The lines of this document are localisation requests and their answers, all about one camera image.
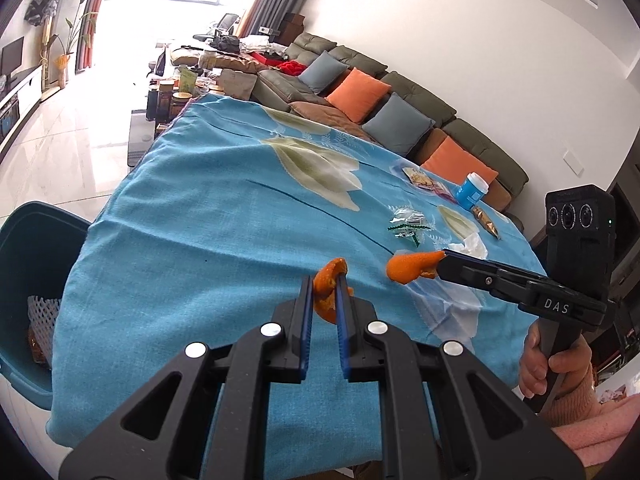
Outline white tissue bag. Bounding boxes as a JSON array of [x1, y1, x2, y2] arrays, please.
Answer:
[[448, 232, 488, 260]]

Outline orange peel piece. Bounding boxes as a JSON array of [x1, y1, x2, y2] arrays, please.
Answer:
[[385, 250, 446, 285], [312, 258, 348, 324]]

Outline green clear plastic wrapper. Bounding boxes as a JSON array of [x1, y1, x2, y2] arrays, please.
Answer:
[[387, 206, 432, 247]]

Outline white foam fruit net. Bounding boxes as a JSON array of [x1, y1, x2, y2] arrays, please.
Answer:
[[27, 296, 61, 365]]

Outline pink sleeve right forearm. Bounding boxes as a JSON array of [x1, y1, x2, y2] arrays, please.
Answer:
[[540, 367, 639, 469]]

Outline teal trash bin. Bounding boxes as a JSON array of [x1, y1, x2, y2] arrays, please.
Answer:
[[1, 202, 90, 410]]

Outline person right hand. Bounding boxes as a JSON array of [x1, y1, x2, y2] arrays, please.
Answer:
[[518, 321, 592, 399]]

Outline gold foil snack packet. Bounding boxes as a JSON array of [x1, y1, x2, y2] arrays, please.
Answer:
[[471, 206, 500, 240]]

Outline blue cup white lid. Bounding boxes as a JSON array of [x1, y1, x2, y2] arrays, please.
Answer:
[[454, 172, 489, 210]]

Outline pink snack packet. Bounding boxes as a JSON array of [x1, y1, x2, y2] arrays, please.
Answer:
[[425, 180, 457, 204]]

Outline orange cushion near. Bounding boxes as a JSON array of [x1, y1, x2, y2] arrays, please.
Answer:
[[421, 136, 499, 185]]

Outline orange cushion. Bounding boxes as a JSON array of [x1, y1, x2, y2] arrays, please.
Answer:
[[421, 136, 499, 185], [326, 68, 392, 124]]

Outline clear cracker packet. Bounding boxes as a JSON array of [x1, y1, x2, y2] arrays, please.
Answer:
[[402, 167, 436, 193]]

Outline blue cushion near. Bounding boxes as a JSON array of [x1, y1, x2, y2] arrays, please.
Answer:
[[374, 93, 435, 156]]

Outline blue cushion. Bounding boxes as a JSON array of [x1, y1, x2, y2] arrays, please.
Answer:
[[298, 52, 348, 94], [374, 93, 435, 156]]

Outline blue floral tablecloth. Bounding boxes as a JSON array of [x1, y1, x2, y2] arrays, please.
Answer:
[[47, 96, 532, 448]]

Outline orange cushion far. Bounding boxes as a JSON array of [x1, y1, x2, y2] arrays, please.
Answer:
[[326, 68, 392, 124]]

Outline green sectional sofa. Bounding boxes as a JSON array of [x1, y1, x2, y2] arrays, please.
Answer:
[[252, 32, 528, 211]]

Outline blue cushion far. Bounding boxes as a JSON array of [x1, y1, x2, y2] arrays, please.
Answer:
[[298, 52, 348, 94]]

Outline cluttered coffee table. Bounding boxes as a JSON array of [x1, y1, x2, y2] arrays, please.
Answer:
[[145, 42, 224, 138]]

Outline white black tv cabinet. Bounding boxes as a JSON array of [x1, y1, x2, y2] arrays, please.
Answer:
[[1, 65, 42, 159]]

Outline tall green potted plant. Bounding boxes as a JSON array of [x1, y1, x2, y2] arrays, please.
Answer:
[[49, 0, 87, 89]]

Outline left orange grey curtain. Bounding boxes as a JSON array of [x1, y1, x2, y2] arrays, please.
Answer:
[[75, 0, 102, 75]]

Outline small black monitor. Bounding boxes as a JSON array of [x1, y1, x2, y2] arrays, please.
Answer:
[[1, 37, 24, 79]]

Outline covered standing fan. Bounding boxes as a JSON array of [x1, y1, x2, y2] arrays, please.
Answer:
[[24, 0, 60, 26]]

